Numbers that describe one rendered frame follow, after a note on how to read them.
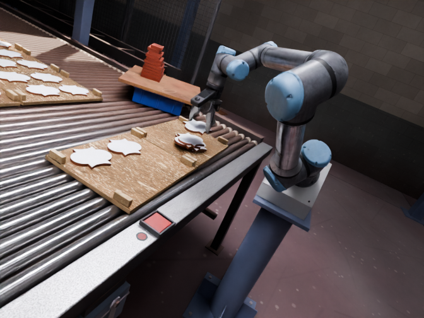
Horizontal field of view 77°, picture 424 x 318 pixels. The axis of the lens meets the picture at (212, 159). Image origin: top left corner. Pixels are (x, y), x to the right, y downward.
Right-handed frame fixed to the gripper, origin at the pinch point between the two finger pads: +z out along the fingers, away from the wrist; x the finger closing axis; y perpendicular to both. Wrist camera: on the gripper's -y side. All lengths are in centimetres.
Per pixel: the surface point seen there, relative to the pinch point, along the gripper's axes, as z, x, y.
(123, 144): 11.1, 10.9, -29.8
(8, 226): 14, -9, -76
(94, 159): 11.2, 4.9, -46.3
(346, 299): 106, -113, 114
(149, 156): 12.3, 1.8, -23.7
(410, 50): -126, -44, 494
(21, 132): 14, 33, -56
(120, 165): 12.4, 0.3, -39.0
